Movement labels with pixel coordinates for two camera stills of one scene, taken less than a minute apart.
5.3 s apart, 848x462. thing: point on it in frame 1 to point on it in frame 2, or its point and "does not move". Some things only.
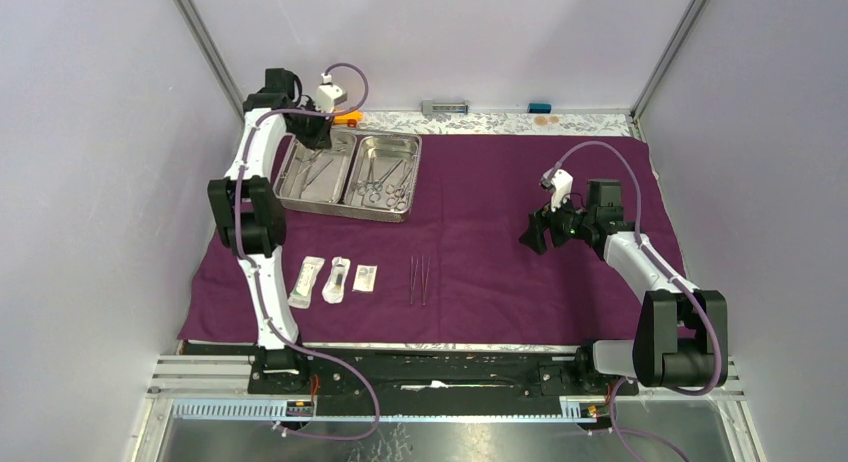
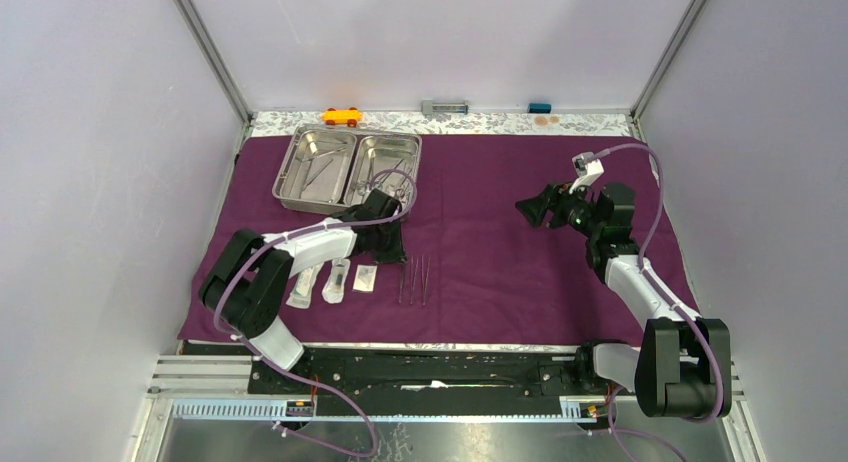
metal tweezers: x=413 y=282 does not move
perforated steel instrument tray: x=373 y=176 does not move
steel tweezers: x=424 y=284 does not move
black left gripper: x=319 y=138 to x=396 y=254
